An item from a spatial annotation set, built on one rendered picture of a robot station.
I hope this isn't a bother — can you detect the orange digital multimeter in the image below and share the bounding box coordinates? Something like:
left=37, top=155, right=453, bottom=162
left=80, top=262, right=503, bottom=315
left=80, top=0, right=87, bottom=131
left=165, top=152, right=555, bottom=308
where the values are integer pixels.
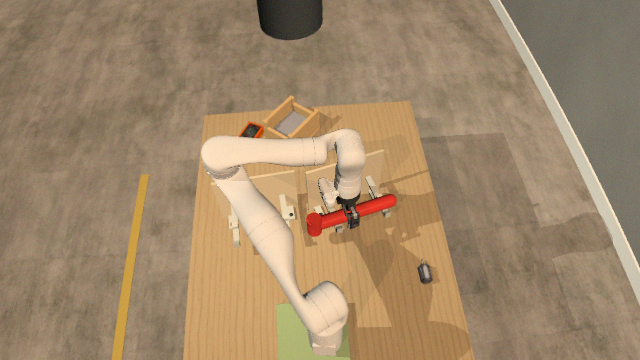
left=239, top=122, right=264, bottom=138

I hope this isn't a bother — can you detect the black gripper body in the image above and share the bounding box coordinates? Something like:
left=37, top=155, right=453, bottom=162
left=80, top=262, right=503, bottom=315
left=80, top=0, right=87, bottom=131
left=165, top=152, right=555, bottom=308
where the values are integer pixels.
left=336, top=193, right=360, bottom=211

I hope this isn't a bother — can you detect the small wooden crate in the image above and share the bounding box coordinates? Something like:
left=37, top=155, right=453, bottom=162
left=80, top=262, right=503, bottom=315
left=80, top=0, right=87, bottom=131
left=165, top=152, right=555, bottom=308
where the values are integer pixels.
left=262, top=96, right=320, bottom=139

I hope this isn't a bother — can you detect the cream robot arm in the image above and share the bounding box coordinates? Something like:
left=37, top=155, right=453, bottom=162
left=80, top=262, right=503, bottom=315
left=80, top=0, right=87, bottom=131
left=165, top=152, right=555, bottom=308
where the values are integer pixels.
left=201, top=128, right=366, bottom=356

